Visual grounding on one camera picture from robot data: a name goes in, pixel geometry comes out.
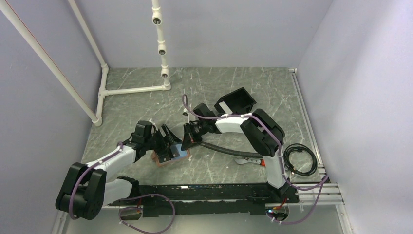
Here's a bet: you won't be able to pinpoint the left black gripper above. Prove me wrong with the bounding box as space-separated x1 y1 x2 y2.
144 124 182 157

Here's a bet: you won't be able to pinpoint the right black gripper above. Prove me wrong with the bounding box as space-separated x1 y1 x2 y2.
181 120 208 151

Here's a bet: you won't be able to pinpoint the brown leather card holder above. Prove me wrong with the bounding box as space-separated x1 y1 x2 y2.
151 147 190 167

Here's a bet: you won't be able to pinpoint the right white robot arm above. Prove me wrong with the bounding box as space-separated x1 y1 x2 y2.
181 103 299 203

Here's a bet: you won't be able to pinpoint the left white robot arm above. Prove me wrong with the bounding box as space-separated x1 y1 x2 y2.
55 120 187 220

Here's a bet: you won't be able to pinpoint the white cards in tray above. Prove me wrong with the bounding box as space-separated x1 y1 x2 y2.
219 101 232 114

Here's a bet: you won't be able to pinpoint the black plastic card tray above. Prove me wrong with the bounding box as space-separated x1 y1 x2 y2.
214 87 257 115

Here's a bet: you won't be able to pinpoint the black corrugated hose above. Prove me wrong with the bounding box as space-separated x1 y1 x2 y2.
198 141 263 158

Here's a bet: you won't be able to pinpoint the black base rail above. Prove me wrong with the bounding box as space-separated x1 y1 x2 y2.
103 176 299 217

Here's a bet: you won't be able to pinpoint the red handled pruning shears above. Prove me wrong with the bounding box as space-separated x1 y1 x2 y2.
234 157 265 166

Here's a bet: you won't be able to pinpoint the white pvc pipe frame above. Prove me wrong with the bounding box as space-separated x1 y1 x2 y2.
0 0 172 127

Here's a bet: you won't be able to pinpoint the coiled black cable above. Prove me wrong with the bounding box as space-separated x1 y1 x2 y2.
283 143 318 177

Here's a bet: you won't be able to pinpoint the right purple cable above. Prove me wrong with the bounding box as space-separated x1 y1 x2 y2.
181 94 329 226

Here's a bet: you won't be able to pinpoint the aluminium frame rail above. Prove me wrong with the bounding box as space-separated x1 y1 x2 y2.
289 68 344 209

